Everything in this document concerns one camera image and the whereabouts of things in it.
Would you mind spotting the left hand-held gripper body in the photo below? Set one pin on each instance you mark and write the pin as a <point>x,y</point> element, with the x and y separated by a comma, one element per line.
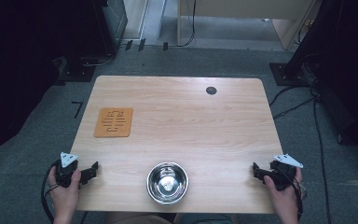
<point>66,170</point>

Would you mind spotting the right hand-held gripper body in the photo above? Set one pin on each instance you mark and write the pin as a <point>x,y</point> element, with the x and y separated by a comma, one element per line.
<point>283,174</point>

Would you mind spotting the stainless steel bowl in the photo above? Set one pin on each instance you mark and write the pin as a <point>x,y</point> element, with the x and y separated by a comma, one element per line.
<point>167,183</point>

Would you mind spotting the person's right hand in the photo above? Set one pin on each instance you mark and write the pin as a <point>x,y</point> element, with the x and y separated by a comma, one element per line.
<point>282,199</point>

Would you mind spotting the person's left hand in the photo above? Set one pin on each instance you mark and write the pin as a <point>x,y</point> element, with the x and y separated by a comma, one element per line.
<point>64,196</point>

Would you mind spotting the square wooden trivet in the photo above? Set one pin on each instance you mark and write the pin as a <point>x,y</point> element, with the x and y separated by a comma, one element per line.
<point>113,122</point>

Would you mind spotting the black curtain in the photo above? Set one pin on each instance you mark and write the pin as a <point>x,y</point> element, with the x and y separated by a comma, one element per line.
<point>348,62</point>
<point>21,62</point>

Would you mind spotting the dark grey cabinet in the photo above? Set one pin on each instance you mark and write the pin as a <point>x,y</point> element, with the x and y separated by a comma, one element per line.
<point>116,18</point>

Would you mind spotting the light wooden desk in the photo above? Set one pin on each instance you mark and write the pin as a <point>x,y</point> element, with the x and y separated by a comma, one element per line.
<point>245,9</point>

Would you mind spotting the black stand base plate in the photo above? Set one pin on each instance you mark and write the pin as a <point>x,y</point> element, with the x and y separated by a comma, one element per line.
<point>76,72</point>
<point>287,74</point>

